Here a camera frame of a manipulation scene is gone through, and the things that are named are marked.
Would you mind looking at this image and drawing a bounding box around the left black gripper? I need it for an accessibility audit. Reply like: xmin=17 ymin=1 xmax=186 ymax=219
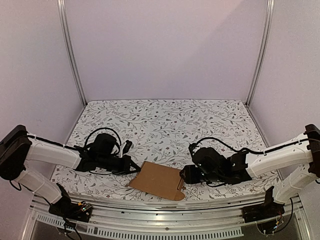
xmin=97 ymin=154 xmax=140 ymax=176

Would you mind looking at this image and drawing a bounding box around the brown cardboard paper box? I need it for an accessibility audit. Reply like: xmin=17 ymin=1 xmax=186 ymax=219
xmin=128 ymin=161 xmax=185 ymax=201

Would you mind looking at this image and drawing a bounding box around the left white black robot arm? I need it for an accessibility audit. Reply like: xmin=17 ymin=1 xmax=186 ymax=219
xmin=0 ymin=125 xmax=141 ymax=217

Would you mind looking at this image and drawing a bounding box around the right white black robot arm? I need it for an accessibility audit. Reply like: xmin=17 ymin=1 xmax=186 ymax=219
xmin=179 ymin=124 xmax=320 ymax=218

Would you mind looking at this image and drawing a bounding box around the floral patterned table mat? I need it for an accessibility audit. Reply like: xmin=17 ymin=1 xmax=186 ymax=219
xmin=51 ymin=99 xmax=280 ymax=202

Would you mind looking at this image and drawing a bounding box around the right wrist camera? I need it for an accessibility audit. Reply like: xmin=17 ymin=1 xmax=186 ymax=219
xmin=188 ymin=142 xmax=198 ymax=158

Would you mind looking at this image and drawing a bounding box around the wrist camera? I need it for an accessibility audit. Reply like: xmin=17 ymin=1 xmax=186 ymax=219
xmin=119 ymin=140 xmax=133 ymax=158
xmin=188 ymin=142 xmax=198 ymax=158

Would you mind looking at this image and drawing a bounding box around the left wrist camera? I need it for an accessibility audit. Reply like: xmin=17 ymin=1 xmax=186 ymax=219
xmin=119 ymin=140 xmax=133 ymax=158

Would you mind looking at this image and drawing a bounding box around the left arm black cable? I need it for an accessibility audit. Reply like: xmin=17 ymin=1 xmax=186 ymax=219
xmin=83 ymin=127 xmax=121 ymax=151

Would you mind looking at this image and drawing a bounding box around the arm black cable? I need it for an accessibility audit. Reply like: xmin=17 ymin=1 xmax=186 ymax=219
xmin=83 ymin=127 xmax=121 ymax=151
xmin=194 ymin=136 xmax=311 ymax=156

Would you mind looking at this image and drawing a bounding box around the aluminium front rail frame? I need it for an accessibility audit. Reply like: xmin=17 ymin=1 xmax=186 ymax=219
xmin=21 ymin=194 xmax=313 ymax=240

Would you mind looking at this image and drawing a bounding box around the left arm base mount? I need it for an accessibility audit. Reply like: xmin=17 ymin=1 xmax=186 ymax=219
xmin=48 ymin=198 xmax=93 ymax=223

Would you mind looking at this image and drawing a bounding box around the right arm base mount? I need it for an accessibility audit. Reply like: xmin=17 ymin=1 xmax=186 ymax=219
xmin=241 ymin=201 xmax=285 ymax=223

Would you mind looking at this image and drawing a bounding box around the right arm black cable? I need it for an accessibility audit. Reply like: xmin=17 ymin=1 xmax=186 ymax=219
xmin=194 ymin=136 xmax=311 ymax=156

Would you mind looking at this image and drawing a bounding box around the left aluminium corner post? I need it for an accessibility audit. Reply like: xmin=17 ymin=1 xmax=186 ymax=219
xmin=57 ymin=0 xmax=88 ymax=107

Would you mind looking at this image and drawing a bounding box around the aluminium corner post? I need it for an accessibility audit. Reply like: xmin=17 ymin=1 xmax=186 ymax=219
xmin=57 ymin=0 xmax=88 ymax=107
xmin=245 ymin=0 xmax=275 ymax=108

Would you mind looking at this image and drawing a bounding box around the right aluminium corner post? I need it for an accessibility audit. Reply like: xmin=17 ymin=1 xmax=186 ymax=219
xmin=245 ymin=0 xmax=275 ymax=108

